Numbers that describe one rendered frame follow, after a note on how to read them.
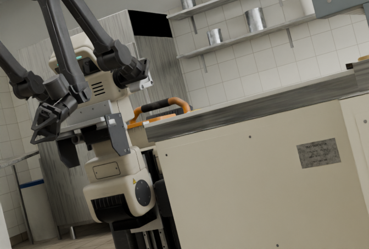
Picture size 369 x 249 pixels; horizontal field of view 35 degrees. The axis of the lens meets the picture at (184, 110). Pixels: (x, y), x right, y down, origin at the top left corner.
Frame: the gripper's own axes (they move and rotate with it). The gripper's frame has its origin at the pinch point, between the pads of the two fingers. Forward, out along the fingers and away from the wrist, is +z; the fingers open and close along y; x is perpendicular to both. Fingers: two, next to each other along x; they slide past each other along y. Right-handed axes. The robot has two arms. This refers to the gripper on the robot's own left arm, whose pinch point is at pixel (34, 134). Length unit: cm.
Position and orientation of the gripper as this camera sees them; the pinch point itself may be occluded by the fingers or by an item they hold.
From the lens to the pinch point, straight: 175.4
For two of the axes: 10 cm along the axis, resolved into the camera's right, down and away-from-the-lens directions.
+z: -3.8, 5.0, -7.8
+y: 2.0, -7.8, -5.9
